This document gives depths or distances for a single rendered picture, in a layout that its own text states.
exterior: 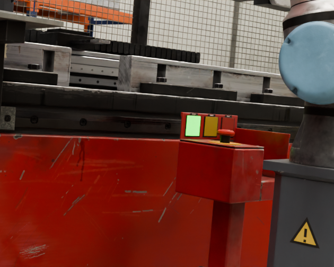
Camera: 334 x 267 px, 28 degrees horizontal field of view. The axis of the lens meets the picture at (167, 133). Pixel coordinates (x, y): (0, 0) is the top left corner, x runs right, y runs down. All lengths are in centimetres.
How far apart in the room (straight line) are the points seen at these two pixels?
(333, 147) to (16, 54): 78
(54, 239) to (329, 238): 66
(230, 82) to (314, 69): 96
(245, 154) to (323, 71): 45
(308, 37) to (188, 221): 85
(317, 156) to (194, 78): 79
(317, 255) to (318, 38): 36
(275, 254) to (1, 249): 60
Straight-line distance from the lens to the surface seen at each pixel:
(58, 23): 133
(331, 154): 112
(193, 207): 173
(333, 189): 111
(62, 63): 162
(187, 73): 183
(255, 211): 189
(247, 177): 142
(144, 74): 175
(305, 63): 100
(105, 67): 198
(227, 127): 159
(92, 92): 152
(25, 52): 157
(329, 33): 99
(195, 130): 150
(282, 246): 116
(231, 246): 151
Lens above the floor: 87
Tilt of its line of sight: 3 degrees down
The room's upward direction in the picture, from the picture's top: 5 degrees clockwise
